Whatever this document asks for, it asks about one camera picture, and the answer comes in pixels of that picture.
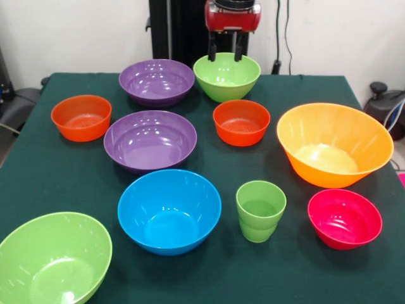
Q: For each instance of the dark green table cloth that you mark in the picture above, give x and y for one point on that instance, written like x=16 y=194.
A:
x=63 y=177

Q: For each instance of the green cup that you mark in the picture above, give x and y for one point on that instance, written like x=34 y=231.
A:
x=259 y=218

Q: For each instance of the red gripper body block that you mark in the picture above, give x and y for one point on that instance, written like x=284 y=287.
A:
x=232 y=17

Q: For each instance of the large orange bowl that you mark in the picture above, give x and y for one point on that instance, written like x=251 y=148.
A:
x=332 y=149

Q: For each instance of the red-orange bowl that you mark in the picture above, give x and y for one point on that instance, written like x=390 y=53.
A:
x=81 y=120
x=240 y=125

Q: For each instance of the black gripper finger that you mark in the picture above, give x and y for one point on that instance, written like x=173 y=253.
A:
x=212 y=52
x=239 y=52

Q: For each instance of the pink bowl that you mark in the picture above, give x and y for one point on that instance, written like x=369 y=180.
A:
x=345 y=221

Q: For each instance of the black grey base foot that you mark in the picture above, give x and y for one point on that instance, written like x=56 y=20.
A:
x=19 y=104
x=383 y=107

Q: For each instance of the small green bowl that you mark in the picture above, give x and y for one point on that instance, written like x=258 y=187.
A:
x=226 y=85

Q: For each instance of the purple bowl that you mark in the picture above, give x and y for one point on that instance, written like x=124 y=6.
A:
x=150 y=142
x=156 y=84

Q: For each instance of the black pedestal column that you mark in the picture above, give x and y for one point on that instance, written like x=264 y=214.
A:
x=180 y=28

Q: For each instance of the large green bowl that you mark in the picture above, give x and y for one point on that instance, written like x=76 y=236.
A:
x=53 y=259

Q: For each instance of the blue bowl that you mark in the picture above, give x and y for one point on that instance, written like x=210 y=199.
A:
x=169 y=215

